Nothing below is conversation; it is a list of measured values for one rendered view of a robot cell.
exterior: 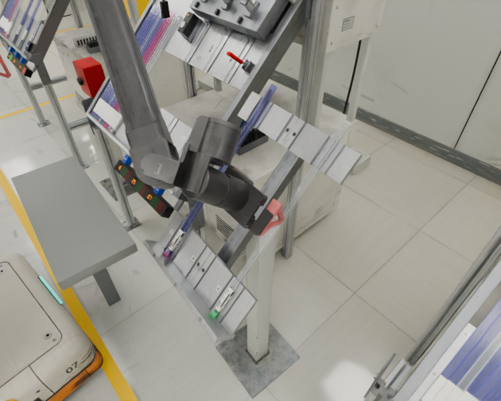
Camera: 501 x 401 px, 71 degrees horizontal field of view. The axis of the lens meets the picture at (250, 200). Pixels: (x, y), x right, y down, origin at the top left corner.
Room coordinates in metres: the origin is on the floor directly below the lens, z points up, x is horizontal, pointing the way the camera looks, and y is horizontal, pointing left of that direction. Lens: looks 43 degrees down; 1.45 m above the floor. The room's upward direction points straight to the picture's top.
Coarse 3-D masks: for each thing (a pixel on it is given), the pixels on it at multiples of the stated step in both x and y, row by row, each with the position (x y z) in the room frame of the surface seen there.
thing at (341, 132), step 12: (336, 132) 0.61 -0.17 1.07; (336, 144) 0.59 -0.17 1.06; (324, 156) 0.58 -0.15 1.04; (312, 168) 0.57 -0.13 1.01; (312, 180) 0.55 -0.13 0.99; (300, 192) 0.54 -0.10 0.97; (288, 204) 0.53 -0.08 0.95; (276, 228) 0.50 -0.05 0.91; (264, 240) 0.49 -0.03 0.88; (252, 264) 0.46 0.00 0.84; (240, 276) 0.44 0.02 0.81; (216, 312) 0.40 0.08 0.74
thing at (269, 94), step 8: (272, 88) 0.78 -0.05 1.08; (264, 96) 0.77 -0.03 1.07; (264, 104) 0.76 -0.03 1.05; (256, 112) 0.75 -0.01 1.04; (248, 120) 0.75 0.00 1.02; (256, 120) 0.74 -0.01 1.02; (248, 128) 0.73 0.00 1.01; (240, 136) 0.72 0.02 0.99; (240, 144) 0.71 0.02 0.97; (224, 168) 0.68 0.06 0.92; (192, 208) 0.63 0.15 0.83; (192, 216) 0.62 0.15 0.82; (184, 224) 0.61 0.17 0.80; (168, 248) 0.58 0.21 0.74; (168, 256) 0.56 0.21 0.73
